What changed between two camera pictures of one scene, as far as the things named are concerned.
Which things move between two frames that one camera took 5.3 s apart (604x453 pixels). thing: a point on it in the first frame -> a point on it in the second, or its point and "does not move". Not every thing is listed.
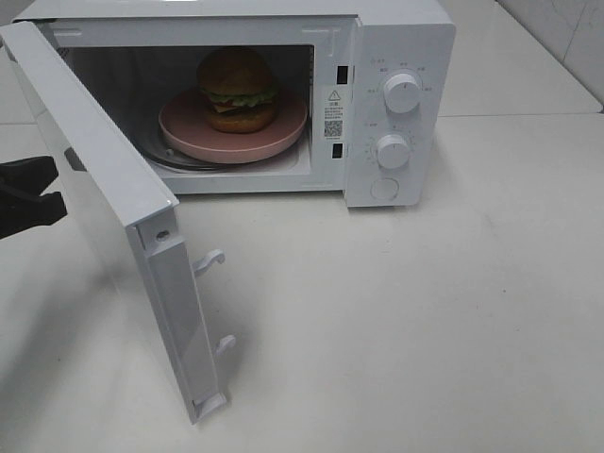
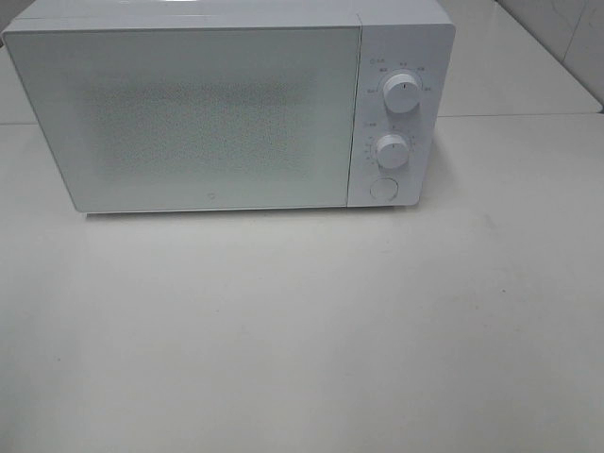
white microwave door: (144, 210) -> (191, 119)
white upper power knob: (402, 93) does not move
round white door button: (384, 190) does not move
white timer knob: (392, 151) does not move
